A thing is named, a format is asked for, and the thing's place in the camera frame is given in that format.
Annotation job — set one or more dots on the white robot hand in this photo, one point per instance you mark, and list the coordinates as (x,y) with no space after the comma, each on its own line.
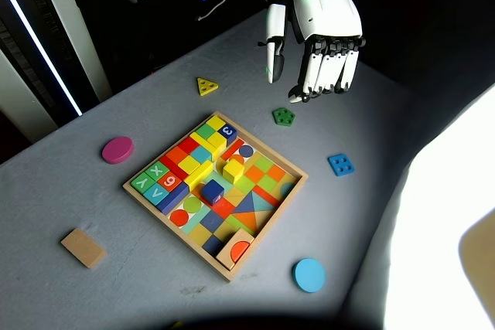
(326,9)

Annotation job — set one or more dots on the dark blue letter cube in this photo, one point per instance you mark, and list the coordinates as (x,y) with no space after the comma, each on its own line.
(212,191)

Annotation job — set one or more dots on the yellow cube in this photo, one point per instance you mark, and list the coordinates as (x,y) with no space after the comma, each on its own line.
(233,169)

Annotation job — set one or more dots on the plain wooden rectangular block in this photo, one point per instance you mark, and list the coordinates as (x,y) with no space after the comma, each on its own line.
(83,247)

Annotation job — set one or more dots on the green pentagon with holes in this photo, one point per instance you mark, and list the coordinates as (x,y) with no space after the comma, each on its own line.
(283,116)

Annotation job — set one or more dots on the yellow triangle with holes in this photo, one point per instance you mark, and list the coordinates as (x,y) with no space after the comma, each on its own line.
(207,86)

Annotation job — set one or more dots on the blue square with holes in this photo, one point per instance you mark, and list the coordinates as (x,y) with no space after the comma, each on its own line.
(341,164)

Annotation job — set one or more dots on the wooden puzzle tray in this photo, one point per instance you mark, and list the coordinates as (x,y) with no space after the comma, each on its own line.
(267,229)

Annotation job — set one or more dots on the pink disc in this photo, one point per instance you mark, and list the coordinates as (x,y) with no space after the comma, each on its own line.
(117,149)

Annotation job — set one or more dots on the light blue disc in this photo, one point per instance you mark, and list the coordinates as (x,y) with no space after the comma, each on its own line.
(308,275)

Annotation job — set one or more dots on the white light strip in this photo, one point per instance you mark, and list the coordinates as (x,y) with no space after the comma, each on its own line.
(38,43)

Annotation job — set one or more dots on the tan wooden board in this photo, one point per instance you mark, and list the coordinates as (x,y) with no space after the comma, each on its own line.
(479,260)

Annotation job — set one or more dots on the grey table cloth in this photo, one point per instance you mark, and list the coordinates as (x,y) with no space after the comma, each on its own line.
(77,198)

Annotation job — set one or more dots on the white frame post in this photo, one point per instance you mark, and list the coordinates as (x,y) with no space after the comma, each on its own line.
(19,102)
(77,32)

